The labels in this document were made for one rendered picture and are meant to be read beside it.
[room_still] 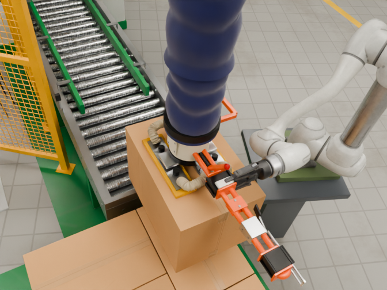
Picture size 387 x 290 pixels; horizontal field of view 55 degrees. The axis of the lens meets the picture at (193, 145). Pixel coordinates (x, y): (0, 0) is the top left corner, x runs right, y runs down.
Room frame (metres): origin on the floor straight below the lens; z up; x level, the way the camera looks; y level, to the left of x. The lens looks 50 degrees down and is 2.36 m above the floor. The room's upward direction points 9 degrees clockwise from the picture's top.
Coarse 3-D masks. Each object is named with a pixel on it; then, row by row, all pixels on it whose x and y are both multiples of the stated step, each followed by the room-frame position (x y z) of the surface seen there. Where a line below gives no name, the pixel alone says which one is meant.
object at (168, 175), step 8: (160, 136) 1.10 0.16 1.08; (144, 144) 1.05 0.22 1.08; (152, 144) 1.04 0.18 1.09; (160, 144) 1.05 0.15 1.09; (168, 144) 1.06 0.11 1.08; (152, 152) 1.00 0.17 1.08; (160, 152) 1.00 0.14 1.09; (160, 160) 0.96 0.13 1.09; (160, 168) 0.92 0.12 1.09; (176, 168) 0.91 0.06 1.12; (168, 176) 0.88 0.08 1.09; (176, 176) 0.89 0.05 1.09; (184, 176) 0.90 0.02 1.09; (168, 184) 0.85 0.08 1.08; (176, 184) 0.85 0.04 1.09; (176, 192) 0.81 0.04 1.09; (184, 192) 0.82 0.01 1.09
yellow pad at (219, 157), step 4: (212, 152) 1.05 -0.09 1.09; (216, 152) 1.05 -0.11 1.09; (220, 152) 1.06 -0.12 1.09; (212, 156) 1.01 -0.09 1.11; (216, 156) 1.01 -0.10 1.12; (220, 156) 1.03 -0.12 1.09; (216, 160) 1.00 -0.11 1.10; (220, 160) 1.01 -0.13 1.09; (224, 160) 1.02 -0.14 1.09; (232, 168) 0.98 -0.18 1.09; (232, 172) 0.96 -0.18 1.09
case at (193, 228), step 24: (216, 144) 1.12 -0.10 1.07; (144, 168) 0.95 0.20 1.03; (192, 168) 0.96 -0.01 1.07; (240, 168) 1.00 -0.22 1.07; (144, 192) 0.96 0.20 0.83; (168, 192) 0.82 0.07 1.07; (192, 192) 0.84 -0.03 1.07; (240, 192) 0.87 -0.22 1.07; (168, 216) 0.74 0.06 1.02; (192, 216) 0.72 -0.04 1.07; (216, 216) 0.74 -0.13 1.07; (168, 240) 0.72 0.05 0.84; (192, 240) 0.68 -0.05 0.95; (216, 240) 0.75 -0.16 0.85; (240, 240) 0.84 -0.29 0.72; (192, 264) 0.69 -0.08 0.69
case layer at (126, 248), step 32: (128, 224) 0.92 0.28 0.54; (32, 256) 0.67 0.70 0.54; (64, 256) 0.70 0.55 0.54; (96, 256) 0.72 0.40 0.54; (128, 256) 0.74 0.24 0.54; (160, 256) 0.77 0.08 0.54; (224, 256) 0.82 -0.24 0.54; (32, 288) 0.52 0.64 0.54; (64, 288) 0.54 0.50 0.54; (96, 288) 0.57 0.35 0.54; (128, 288) 0.59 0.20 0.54; (160, 288) 0.61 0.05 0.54; (192, 288) 0.63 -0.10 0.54; (224, 288) 0.66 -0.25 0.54; (256, 288) 0.68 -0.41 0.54
